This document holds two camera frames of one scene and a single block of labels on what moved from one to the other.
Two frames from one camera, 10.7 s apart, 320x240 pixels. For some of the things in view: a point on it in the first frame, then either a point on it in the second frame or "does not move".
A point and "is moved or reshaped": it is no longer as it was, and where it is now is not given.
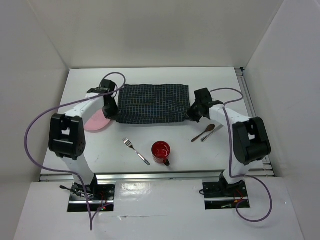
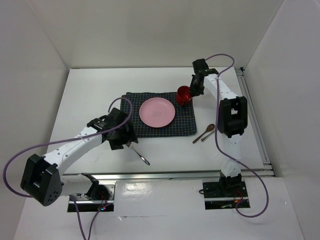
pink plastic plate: [97, 122] is moved or reshaped
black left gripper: [112, 115] → [129, 136]
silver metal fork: [130, 145] does not move
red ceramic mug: [161, 150] → [183, 95]
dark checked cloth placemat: [141, 103] → [183, 123]
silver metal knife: [213, 131] does not move
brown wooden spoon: [209, 128] does not move
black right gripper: [190, 116] → [194, 91]
